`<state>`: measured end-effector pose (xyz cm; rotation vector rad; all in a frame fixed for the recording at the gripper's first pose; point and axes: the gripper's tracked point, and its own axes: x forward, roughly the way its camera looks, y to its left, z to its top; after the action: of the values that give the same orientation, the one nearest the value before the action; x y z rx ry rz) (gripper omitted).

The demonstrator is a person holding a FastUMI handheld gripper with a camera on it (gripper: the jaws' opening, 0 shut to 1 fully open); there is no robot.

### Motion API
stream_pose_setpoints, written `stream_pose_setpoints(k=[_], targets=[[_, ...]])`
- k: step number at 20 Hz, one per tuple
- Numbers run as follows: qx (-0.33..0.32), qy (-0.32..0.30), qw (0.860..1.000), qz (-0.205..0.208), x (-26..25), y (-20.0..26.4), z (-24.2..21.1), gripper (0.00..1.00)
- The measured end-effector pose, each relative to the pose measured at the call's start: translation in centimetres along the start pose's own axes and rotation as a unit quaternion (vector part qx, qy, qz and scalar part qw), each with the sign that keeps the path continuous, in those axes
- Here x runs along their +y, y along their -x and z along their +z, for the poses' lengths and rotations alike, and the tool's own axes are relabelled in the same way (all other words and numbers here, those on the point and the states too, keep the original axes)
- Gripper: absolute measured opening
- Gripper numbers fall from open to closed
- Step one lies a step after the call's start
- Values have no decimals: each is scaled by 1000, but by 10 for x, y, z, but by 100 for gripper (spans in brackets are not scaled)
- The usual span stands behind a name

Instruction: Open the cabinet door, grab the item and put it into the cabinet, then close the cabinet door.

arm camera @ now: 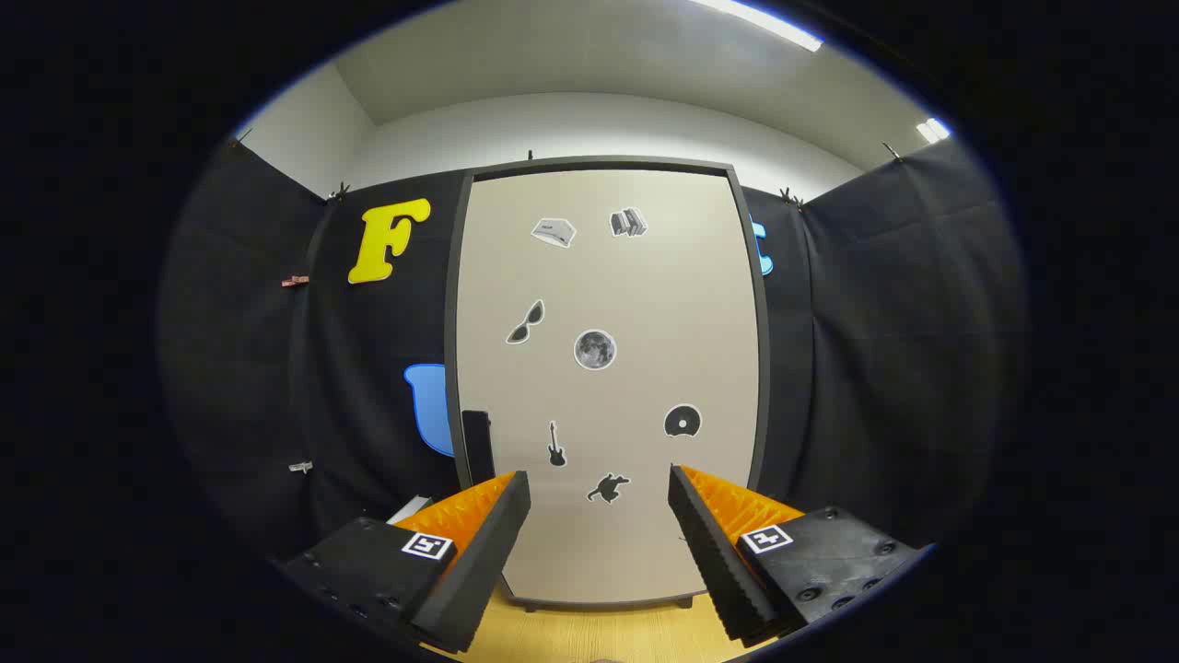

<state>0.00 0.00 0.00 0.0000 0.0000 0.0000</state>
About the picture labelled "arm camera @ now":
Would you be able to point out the black backdrop cloth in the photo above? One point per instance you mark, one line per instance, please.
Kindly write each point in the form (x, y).
(884, 350)

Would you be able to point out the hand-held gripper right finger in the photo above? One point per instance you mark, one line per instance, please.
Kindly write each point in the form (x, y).
(714, 552)

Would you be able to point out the small ceiling light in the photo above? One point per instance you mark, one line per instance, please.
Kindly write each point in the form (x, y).
(933, 130)

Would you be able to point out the beige cabinet door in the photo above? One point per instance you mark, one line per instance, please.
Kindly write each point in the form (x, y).
(645, 304)

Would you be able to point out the green book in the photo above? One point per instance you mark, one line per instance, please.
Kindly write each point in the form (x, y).
(410, 509)

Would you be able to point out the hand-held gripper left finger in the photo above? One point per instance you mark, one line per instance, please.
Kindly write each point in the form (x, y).
(488, 552)

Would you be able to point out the dark grey cabinet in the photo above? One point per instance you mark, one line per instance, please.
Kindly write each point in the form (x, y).
(451, 304)

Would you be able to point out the long ceiling light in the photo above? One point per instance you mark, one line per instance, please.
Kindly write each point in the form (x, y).
(764, 23)

